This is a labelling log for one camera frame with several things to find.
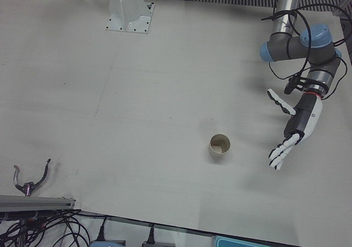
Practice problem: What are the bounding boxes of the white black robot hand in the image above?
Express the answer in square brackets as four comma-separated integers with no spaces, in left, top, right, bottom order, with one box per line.
[266,89,323,172]

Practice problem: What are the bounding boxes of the beige paper cup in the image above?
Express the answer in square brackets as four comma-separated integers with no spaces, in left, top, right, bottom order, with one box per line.
[207,133,231,159]

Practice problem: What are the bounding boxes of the teal plastic box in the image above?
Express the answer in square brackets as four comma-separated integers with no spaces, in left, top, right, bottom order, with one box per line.
[213,235,276,247]

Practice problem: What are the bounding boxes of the grey power adapter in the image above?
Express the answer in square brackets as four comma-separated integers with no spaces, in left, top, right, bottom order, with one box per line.
[141,241,177,247]

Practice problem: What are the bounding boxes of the blue grey device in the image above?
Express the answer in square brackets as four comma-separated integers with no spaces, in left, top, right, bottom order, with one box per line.
[89,239,127,247]

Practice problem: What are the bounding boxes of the black rod with labels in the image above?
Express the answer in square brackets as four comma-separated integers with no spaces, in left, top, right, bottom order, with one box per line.
[0,210,60,223]

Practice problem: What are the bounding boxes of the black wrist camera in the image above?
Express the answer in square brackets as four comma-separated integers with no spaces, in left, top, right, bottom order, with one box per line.
[284,76,302,95]

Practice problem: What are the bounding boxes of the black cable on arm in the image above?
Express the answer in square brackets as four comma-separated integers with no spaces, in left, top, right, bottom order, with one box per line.
[261,4,348,101]

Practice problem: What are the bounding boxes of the aluminium frame corner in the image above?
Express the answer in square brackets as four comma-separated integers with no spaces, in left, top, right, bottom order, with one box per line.
[332,0,352,19]

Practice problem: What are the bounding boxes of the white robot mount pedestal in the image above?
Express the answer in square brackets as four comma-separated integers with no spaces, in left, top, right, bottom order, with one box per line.
[105,0,156,35]

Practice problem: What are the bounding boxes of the aluminium profile rail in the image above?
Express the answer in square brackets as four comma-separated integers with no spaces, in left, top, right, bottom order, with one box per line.
[0,194,76,212]

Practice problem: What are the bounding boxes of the black forked wire piece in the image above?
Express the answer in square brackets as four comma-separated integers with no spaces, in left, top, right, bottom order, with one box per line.
[12,158,52,197]

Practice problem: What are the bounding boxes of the tangled black cables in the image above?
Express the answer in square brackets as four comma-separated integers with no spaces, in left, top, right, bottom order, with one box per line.
[0,208,93,247]

